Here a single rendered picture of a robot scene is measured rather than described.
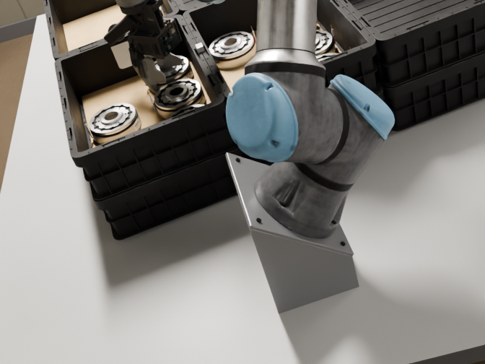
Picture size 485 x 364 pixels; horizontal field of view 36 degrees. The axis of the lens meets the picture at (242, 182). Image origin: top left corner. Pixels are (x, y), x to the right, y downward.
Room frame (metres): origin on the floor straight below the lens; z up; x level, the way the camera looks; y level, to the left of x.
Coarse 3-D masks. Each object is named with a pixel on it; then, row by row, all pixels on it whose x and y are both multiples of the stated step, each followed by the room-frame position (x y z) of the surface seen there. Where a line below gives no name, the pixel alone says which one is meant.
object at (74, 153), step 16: (176, 16) 1.54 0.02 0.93; (96, 48) 1.52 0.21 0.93; (192, 48) 1.38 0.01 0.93; (64, 80) 1.43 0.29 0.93; (208, 80) 1.24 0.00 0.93; (64, 96) 1.36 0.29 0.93; (64, 112) 1.30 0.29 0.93; (192, 112) 1.15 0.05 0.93; (208, 112) 1.15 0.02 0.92; (224, 112) 1.15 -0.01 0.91; (144, 128) 1.15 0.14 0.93; (160, 128) 1.14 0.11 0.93; (176, 128) 1.14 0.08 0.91; (112, 144) 1.13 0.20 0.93; (128, 144) 1.14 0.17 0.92; (80, 160) 1.13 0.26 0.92; (96, 160) 1.13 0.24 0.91
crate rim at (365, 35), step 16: (336, 0) 1.38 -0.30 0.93; (352, 16) 1.29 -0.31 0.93; (192, 32) 1.44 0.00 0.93; (368, 32) 1.22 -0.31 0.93; (352, 48) 1.18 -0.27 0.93; (368, 48) 1.17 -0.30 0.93; (208, 64) 1.30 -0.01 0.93; (336, 64) 1.17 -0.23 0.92; (224, 80) 1.22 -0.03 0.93; (224, 96) 1.17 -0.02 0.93
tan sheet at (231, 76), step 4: (320, 28) 1.46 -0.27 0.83; (252, 32) 1.54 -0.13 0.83; (208, 48) 1.53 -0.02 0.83; (336, 48) 1.36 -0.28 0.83; (336, 52) 1.35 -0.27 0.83; (340, 52) 1.34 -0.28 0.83; (236, 68) 1.41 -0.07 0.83; (240, 68) 1.41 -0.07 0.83; (244, 68) 1.40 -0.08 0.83; (224, 72) 1.41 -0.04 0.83; (228, 72) 1.41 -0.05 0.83; (232, 72) 1.40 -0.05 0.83; (236, 72) 1.40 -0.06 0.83; (240, 72) 1.39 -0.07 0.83; (244, 72) 1.39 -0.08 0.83; (224, 76) 1.40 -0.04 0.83; (228, 76) 1.39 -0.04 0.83; (232, 76) 1.39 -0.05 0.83; (236, 76) 1.38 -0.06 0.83; (240, 76) 1.38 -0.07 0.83; (228, 80) 1.38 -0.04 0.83; (232, 80) 1.37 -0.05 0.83; (236, 80) 1.37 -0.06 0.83; (228, 84) 1.36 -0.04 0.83; (232, 84) 1.36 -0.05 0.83
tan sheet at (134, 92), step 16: (192, 64) 1.49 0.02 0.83; (128, 80) 1.51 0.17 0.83; (96, 96) 1.49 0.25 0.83; (112, 96) 1.47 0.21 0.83; (128, 96) 1.45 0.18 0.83; (144, 96) 1.42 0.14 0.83; (208, 96) 1.34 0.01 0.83; (96, 112) 1.43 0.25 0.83; (144, 112) 1.36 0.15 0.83; (96, 144) 1.30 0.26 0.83
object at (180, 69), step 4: (180, 56) 1.48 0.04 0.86; (184, 60) 1.46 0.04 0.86; (156, 64) 1.48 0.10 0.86; (184, 64) 1.45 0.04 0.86; (188, 64) 1.44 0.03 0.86; (176, 68) 1.44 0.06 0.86; (180, 68) 1.43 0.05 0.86; (184, 68) 1.43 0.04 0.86; (172, 72) 1.43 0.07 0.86; (176, 72) 1.42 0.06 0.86; (180, 72) 1.42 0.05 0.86; (184, 72) 1.42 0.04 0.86; (168, 76) 1.42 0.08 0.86; (172, 76) 1.42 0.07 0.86; (176, 76) 1.41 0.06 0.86; (180, 76) 1.41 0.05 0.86; (168, 80) 1.40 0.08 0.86; (172, 80) 1.40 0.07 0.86
